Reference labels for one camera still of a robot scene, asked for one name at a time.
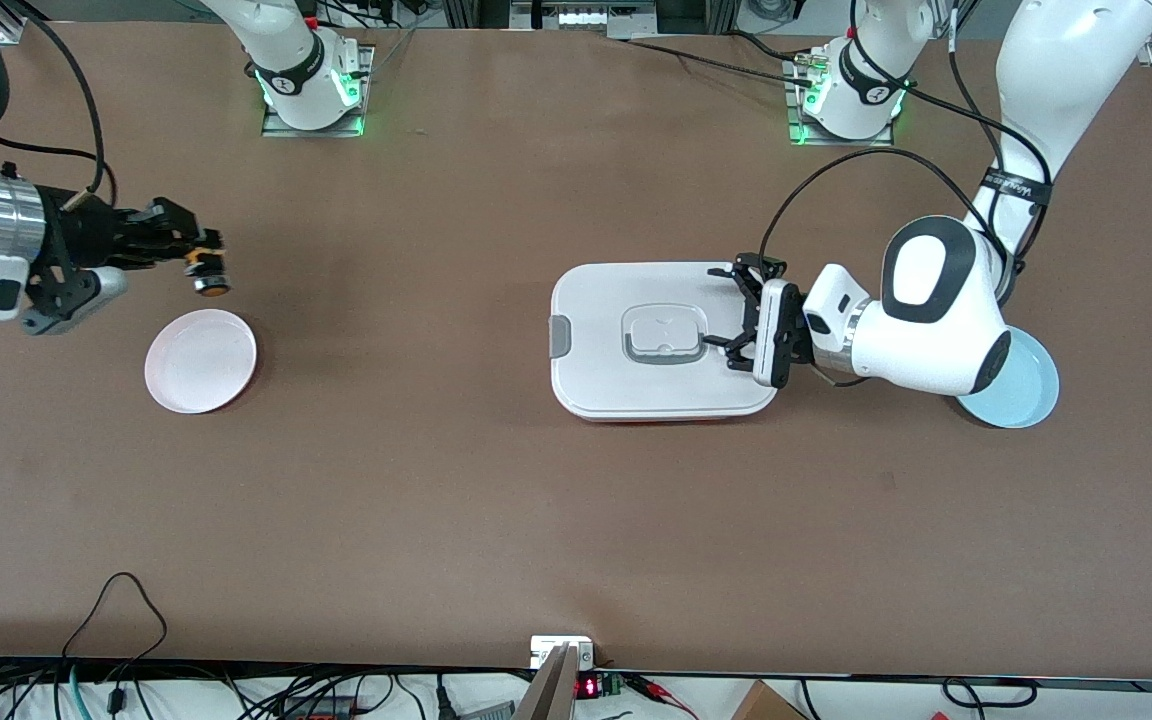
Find orange push-button switch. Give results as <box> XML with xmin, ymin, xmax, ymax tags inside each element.
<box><xmin>184</xmin><ymin>245</ymin><xmax>233</xmax><ymax>299</ymax></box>

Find pale pink round plate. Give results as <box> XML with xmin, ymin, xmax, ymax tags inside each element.
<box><xmin>144</xmin><ymin>309</ymin><xmax>259</xmax><ymax>415</ymax></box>

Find light blue round plate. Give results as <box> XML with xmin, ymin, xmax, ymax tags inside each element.
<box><xmin>956</xmin><ymin>328</ymin><xmax>1060</xmax><ymax>430</ymax></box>

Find white power strip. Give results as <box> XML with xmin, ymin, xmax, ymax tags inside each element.
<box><xmin>511</xmin><ymin>0</ymin><xmax>659</xmax><ymax>39</ymax></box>

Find red clip leads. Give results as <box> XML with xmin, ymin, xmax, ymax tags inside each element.
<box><xmin>626</xmin><ymin>674</ymin><xmax>699</xmax><ymax>719</ymax></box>

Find brown cardboard box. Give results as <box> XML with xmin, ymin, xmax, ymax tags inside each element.
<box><xmin>731</xmin><ymin>680</ymin><xmax>809</xmax><ymax>720</ymax></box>

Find grey aluminium bar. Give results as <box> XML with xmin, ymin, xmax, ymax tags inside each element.
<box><xmin>514</xmin><ymin>643</ymin><xmax>578</xmax><ymax>720</ymax></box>

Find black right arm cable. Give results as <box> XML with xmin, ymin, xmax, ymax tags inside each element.
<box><xmin>0</xmin><ymin>133</ymin><xmax>119</xmax><ymax>208</ymax></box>

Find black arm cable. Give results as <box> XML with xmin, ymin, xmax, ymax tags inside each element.
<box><xmin>896</xmin><ymin>20</ymin><xmax>1054</xmax><ymax>276</ymax></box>
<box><xmin>0</xmin><ymin>133</ymin><xmax>119</xmax><ymax>208</ymax></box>

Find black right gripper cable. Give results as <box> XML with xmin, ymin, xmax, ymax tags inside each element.
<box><xmin>21</xmin><ymin>10</ymin><xmax>105</xmax><ymax>211</ymax></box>

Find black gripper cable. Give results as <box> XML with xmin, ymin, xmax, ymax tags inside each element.
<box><xmin>761</xmin><ymin>148</ymin><xmax>999</xmax><ymax>263</ymax></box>
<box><xmin>21</xmin><ymin>10</ymin><xmax>105</xmax><ymax>211</ymax></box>

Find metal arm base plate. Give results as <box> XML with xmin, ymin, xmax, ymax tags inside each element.
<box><xmin>261</xmin><ymin>45</ymin><xmax>375</xmax><ymax>138</ymax></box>
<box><xmin>786</xmin><ymin>50</ymin><xmax>895</xmax><ymax>148</ymax></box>

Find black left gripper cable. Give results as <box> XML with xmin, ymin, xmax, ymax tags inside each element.
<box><xmin>761</xmin><ymin>148</ymin><xmax>999</xmax><ymax>263</ymax></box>

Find black tabletop cable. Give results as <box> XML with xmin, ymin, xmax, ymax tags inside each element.
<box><xmin>626</xmin><ymin>35</ymin><xmax>817</xmax><ymax>89</ymax></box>

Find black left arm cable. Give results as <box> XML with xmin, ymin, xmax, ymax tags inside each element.
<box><xmin>896</xmin><ymin>20</ymin><xmax>1054</xmax><ymax>276</ymax></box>

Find black velcro strap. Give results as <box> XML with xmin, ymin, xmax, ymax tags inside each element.
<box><xmin>979</xmin><ymin>168</ymin><xmax>1051</xmax><ymax>209</ymax></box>

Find thin black looped cable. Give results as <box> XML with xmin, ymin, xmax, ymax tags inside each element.
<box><xmin>61</xmin><ymin>572</ymin><xmax>169</xmax><ymax>666</ymax></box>

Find small white mounting bracket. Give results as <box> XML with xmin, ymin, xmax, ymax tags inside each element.
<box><xmin>530</xmin><ymin>635</ymin><xmax>595</xmax><ymax>670</ymax></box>

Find black coiled cable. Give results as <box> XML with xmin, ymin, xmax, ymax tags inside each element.
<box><xmin>941</xmin><ymin>678</ymin><xmax>1039</xmax><ymax>711</ymax></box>

